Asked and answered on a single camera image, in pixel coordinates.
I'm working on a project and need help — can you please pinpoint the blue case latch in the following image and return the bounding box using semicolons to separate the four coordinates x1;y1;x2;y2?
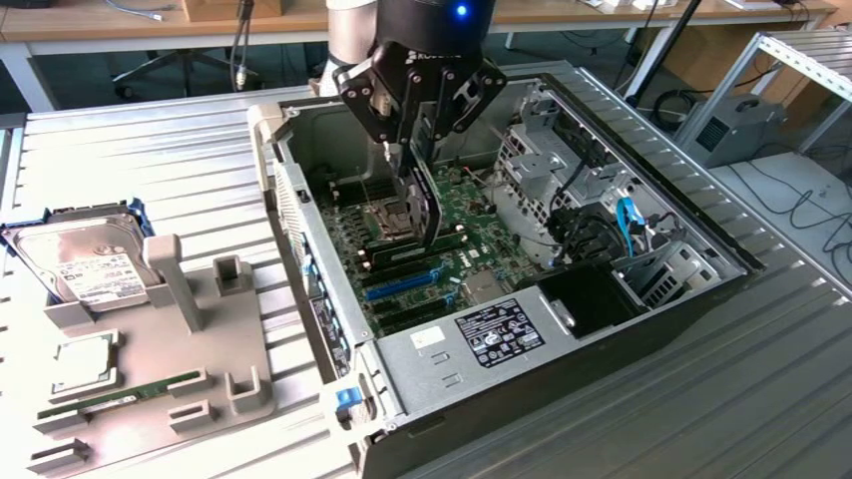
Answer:
335;386;365;413

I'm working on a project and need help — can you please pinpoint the silver drive cage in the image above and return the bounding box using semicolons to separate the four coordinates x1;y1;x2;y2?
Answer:
495;82;728;309

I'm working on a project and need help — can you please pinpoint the metal CPU socket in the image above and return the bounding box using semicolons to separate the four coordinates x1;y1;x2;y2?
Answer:
363;197;409;241

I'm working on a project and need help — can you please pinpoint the black power cable bundle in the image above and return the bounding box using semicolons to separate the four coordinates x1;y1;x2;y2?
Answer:
549;205;619;264

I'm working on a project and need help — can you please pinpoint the green RAM stick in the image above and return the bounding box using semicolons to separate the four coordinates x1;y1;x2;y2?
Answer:
36;369;203;420

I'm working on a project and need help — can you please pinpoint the black graphics card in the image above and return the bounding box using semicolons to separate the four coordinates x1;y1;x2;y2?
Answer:
388;137;445;249

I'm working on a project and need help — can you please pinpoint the grey parts rack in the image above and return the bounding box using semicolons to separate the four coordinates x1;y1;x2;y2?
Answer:
24;233;279;475

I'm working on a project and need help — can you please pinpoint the silver chipset heat sink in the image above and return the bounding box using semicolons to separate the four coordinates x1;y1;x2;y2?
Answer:
461;273;515;306

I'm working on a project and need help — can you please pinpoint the black office chair base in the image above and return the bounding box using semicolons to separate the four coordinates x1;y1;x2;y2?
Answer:
109;47;263;100

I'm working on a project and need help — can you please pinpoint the silver hard disk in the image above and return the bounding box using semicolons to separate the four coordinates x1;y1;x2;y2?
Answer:
3;215;152;313

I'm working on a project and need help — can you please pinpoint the dark RAM stick with label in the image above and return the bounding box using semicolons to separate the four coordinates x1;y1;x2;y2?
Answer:
368;240;468;266

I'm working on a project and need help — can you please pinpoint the wooden desk white frame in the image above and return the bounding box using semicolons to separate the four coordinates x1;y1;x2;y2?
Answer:
0;0;332;114
491;0;841;99

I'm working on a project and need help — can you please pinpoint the open black PC case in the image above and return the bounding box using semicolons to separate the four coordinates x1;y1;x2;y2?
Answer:
247;59;768;479

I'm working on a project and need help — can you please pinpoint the blue wire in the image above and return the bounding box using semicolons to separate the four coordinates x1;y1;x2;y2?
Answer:
615;196;645;259

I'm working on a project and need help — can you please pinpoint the green motherboard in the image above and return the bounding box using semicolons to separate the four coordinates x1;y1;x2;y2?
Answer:
317;167;531;338

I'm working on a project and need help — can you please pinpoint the grey hanging cable with plug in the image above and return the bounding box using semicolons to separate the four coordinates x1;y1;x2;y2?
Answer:
231;0;260;92

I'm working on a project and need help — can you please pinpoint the black expansion slot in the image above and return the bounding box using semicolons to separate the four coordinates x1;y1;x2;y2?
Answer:
368;293;453;318

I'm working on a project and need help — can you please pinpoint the hard disk drive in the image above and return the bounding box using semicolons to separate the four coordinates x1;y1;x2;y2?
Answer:
0;197;159;306

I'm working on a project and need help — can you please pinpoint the brown cardboard box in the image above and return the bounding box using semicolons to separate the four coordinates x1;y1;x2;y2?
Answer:
180;0;289;23

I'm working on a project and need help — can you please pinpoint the grey cabinet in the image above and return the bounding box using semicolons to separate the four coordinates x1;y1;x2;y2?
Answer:
691;93;792;170

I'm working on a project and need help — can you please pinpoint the silver power supply unit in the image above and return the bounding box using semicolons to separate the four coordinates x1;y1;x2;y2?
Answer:
363;284;581;419

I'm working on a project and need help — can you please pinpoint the silver CPU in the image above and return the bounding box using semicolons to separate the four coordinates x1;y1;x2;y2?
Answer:
51;341;116;395

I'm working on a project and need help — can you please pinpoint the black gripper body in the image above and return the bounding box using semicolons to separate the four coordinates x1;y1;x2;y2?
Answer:
369;0;497;101

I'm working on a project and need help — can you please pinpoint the aluminium frame rack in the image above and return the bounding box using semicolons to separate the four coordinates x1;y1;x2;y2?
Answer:
669;27;852;154

